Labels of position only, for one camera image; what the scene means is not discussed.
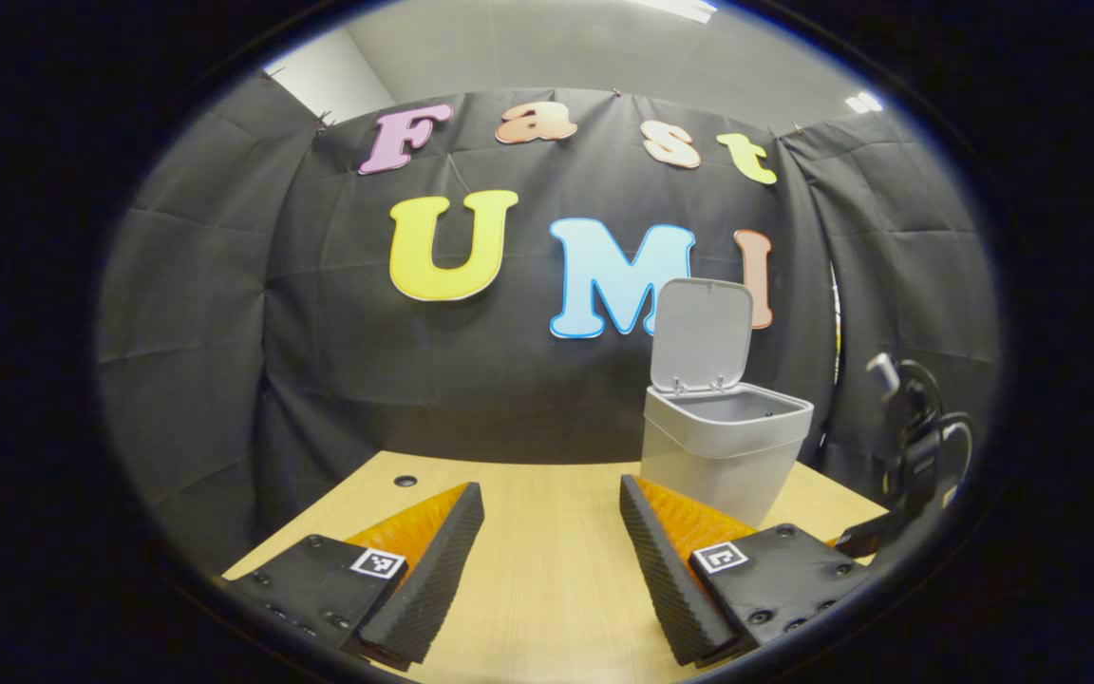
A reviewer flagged white desktop garbage bin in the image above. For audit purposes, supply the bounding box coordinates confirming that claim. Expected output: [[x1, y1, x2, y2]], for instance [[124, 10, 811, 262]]
[[640, 277, 816, 530]]

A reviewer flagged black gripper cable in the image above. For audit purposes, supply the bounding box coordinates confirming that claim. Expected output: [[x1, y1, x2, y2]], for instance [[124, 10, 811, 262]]
[[894, 359, 977, 495]]

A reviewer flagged wooden desktop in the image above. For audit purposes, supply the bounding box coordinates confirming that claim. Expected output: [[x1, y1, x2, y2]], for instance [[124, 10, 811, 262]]
[[222, 451, 890, 684]]

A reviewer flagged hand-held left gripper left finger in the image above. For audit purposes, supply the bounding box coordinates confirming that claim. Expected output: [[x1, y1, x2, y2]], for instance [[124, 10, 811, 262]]
[[224, 482, 486, 671]]

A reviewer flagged black backdrop cloth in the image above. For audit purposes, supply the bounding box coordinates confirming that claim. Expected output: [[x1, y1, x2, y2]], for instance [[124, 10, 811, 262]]
[[96, 76, 999, 571]]

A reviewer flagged ceiling light panel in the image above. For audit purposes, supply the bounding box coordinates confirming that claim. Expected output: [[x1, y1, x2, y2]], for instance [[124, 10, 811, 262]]
[[621, 0, 721, 25]]

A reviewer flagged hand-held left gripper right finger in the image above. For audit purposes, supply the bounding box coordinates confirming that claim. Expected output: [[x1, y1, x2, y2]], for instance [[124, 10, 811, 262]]
[[618, 475, 880, 668]]

